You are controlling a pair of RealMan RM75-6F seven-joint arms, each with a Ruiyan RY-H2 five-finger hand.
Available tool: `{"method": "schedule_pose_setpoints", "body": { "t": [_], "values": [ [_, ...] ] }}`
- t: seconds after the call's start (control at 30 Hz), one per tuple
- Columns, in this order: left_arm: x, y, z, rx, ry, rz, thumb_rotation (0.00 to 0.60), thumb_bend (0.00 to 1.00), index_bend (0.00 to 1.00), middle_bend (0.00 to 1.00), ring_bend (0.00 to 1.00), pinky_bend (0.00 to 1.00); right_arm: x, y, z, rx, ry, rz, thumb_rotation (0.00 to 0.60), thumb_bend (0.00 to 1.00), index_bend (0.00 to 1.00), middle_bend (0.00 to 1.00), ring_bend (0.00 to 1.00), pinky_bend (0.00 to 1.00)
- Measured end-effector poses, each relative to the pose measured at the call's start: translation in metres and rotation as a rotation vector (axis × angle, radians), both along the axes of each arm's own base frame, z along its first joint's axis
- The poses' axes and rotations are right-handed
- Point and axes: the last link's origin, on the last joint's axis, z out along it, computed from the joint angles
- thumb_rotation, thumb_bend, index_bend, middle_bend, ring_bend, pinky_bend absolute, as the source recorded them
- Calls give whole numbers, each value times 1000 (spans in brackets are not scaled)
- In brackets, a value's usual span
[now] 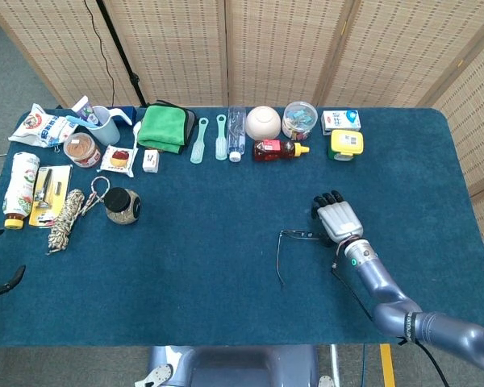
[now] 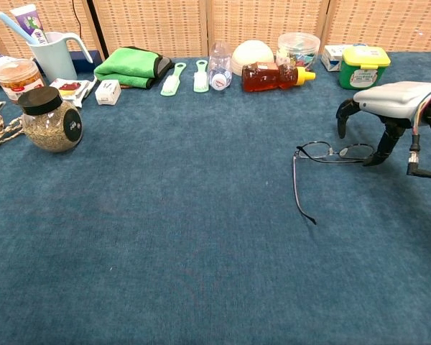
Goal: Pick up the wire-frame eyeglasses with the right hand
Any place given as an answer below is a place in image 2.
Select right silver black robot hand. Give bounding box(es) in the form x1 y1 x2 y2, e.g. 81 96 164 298
335 81 431 167

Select wire-frame eyeglasses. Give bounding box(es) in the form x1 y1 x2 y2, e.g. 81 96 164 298
292 141 376 226

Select green tub with yellow lid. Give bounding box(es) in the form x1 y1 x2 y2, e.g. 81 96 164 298
338 45 391 91

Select white blue milk carton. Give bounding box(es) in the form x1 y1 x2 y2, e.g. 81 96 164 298
320 44 369 73

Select clear jar of binder clips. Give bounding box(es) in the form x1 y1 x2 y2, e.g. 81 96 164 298
277 32 321 71

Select honey bottle with yellow cap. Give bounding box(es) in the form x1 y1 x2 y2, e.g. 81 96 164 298
241 61 316 93

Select bamboo folding screen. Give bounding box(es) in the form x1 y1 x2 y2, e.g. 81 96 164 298
0 0 431 60

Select upturned cream bowl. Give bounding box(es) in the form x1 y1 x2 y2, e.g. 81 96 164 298
231 40 275 77

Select clear plastic water bottle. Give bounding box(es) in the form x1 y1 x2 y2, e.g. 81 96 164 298
208 40 233 92

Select folded green grey towel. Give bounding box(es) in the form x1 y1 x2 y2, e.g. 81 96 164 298
93 45 175 90

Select small white cardboard box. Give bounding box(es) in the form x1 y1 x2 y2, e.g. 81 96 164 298
94 79 122 106

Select black tripod pole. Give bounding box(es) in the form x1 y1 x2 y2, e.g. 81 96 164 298
85 0 107 60

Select white cake snack packet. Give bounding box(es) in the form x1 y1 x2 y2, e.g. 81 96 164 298
49 77 94 109

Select light blue plastic mug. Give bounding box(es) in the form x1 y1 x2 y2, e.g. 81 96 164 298
27 31 94 83

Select glass jar with black lid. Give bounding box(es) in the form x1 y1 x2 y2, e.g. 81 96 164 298
17 86 84 154

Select purple white toothpaste tube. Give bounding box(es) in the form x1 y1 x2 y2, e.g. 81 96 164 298
10 4 48 46

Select clear snack jar red label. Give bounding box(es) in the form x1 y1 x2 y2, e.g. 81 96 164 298
0 58 46 104

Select light blue toothbrush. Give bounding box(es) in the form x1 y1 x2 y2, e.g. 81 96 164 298
0 11 39 46

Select black cable along right arm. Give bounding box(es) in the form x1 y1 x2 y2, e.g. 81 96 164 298
406 134 431 180

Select mint green brush long handle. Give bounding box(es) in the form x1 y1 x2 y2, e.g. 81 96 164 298
160 62 187 97

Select thin black hanging cable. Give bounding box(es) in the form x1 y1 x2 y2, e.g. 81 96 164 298
71 0 83 35

